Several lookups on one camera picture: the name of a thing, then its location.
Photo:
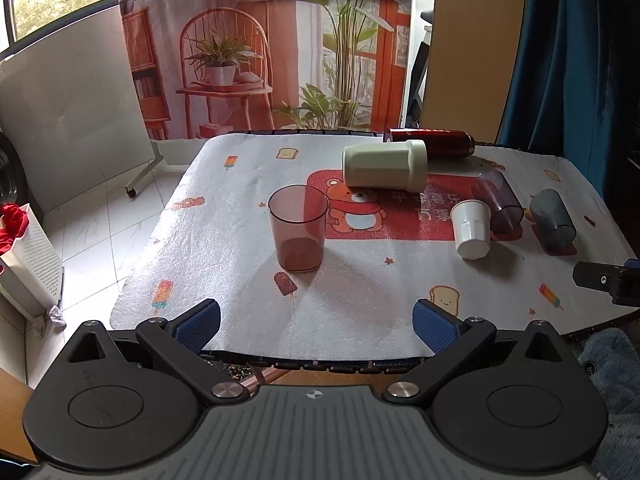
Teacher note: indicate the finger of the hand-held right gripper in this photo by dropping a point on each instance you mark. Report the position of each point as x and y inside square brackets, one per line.
[595, 276]

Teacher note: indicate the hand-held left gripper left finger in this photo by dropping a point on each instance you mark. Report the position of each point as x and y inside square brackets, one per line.
[201, 321]

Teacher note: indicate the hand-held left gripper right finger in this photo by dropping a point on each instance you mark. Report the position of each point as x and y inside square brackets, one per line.
[434, 322]

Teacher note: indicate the grey translucent cup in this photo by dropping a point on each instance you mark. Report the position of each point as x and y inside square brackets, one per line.
[552, 217]

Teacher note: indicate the small white cup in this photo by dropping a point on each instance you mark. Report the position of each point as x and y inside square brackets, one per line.
[470, 235]

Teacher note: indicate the red translucent cup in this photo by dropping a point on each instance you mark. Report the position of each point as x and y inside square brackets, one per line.
[300, 255]

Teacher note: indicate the purple translucent cup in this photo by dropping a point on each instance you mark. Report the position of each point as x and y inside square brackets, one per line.
[502, 200]

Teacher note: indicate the large cream cup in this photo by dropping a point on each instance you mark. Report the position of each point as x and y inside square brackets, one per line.
[380, 165]

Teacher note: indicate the printed white blanket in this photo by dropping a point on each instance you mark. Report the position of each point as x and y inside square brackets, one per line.
[225, 240]

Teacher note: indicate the blue fluffy cloth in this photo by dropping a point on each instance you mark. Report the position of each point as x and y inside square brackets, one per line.
[617, 385]

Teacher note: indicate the crumpled paper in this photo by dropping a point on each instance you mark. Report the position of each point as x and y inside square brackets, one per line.
[57, 317]

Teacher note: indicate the white perforated basket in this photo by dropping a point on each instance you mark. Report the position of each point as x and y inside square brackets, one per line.
[35, 265]

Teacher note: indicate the red metal bottle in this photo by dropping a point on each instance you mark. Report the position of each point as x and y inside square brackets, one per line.
[440, 141]

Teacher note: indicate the red cloth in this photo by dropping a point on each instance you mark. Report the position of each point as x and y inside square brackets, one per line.
[12, 222]

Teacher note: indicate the blue curtain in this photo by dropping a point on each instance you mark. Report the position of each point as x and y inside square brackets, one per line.
[570, 60]

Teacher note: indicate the black office chair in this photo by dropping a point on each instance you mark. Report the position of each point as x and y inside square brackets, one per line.
[419, 80]

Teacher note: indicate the white board on stand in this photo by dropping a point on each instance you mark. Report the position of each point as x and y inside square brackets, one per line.
[70, 110]

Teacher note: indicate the wooden panel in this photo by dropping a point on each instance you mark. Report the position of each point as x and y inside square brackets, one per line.
[470, 50]

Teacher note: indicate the printed backdrop cloth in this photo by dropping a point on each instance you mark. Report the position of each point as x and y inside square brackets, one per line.
[280, 50]

